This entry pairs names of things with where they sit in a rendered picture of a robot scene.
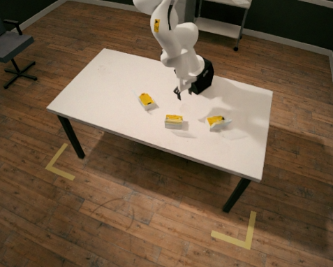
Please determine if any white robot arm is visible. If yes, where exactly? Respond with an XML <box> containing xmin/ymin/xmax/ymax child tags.
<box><xmin>133</xmin><ymin>0</ymin><xmax>205</xmax><ymax>85</ymax></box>

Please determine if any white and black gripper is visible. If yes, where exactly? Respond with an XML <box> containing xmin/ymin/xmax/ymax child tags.
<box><xmin>173</xmin><ymin>76</ymin><xmax>194</xmax><ymax>101</ymax></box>

